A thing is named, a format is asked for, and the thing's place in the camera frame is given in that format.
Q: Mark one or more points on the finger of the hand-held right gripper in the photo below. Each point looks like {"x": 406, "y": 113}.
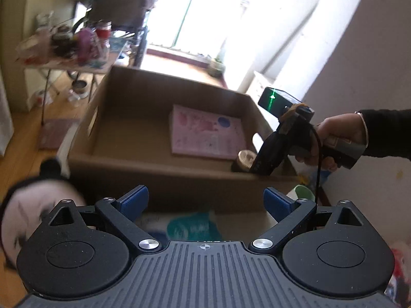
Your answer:
{"x": 265, "y": 163}

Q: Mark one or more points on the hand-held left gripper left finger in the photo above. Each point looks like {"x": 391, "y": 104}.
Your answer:
{"x": 133, "y": 200}

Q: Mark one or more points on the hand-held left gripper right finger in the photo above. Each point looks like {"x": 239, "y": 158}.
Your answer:
{"x": 277, "y": 202}

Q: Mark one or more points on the dark jar with gold lid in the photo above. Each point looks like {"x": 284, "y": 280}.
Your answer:
{"x": 243, "y": 162}

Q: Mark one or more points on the teal white tissue pack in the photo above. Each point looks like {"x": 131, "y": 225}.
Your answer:
{"x": 189, "y": 227}

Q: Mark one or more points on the large cardboard box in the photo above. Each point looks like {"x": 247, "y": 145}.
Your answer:
{"x": 135, "y": 134}

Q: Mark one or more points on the pink cartoon cover book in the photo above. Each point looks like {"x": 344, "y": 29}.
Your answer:
{"x": 205, "y": 134}

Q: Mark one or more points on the panda plush toy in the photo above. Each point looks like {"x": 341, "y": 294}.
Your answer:
{"x": 29, "y": 205}

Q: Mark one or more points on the person's right forearm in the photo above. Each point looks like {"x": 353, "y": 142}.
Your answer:
{"x": 388, "y": 134}

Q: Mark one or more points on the person's right hand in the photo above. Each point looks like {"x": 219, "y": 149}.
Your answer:
{"x": 343, "y": 126}

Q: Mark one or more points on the green cup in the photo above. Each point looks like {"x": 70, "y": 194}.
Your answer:
{"x": 301, "y": 194}

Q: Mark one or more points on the white cabinet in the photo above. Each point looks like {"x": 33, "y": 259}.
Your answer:
{"x": 260, "y": 86}

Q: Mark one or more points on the potted plant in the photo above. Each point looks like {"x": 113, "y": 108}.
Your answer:
{"x": 216, "y": 67}

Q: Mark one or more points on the grey floor mat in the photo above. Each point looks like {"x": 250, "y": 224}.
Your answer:
{"x": 57, "y": 134}

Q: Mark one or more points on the metal bowl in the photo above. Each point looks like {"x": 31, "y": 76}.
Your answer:
{"x": 79, "y": 88}

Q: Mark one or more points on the window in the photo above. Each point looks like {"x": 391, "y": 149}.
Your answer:
{"x": 208, "y": 16}

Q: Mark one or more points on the white plastic bag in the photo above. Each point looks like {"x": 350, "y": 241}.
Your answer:
{"x": 42, "y": 98}

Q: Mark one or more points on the folding table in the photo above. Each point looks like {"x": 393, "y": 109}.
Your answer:
{"x": 106, "y": 62}

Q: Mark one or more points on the red white packaging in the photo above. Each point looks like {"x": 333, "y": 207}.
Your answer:
{"x": 401, "y": 272}

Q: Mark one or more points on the beige curtain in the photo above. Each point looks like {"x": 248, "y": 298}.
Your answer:
{"x": 5, "y": 125}

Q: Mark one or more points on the clear glass jar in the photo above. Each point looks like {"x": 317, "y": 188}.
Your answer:
{"x": 101, "y": 51}

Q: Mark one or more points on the magenta bottle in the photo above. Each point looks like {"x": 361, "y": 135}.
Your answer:
{"x": 85, "y": 45}

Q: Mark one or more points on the dark glass teapot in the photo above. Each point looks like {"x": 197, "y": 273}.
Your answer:
{"x": 61, "y": 41}

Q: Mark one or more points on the pink tumbler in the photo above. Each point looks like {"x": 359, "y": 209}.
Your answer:
{"x": 43, "y": 46}

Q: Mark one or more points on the wheelchair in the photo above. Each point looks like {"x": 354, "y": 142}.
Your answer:
{"x": 122, "y": 3}

